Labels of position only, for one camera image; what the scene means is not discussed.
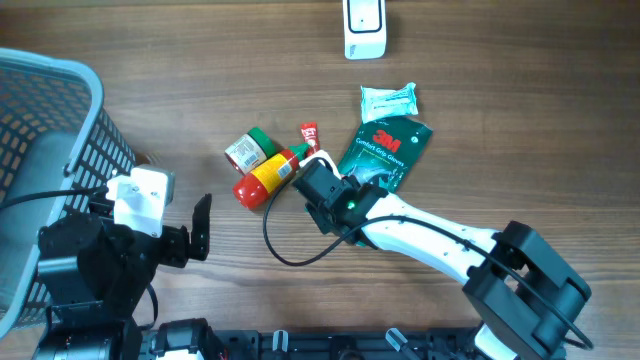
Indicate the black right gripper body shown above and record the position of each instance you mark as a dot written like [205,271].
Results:
[320,216]

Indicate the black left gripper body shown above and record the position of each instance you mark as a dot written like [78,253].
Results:
[174,246]

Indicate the red sauce bottle green cap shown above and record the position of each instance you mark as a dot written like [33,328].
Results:
[259,184]

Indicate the green 3M gloves pack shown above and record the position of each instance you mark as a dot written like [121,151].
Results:
[379,158]

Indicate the red Nescafe coffee stick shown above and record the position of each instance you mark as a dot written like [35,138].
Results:
[310,135]

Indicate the small jar green lid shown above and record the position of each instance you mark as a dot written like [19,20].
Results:
[250,150]

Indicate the light green tissue pack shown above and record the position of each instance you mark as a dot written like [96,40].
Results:
[377,104]

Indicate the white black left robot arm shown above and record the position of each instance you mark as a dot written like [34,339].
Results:
[96,272]

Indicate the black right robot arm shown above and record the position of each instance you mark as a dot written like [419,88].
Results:
[526,294]

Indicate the white barcode scanner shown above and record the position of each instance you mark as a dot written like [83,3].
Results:
[365,29]

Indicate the grey plastic mesh basket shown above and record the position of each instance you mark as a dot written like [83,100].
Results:
[55,135]

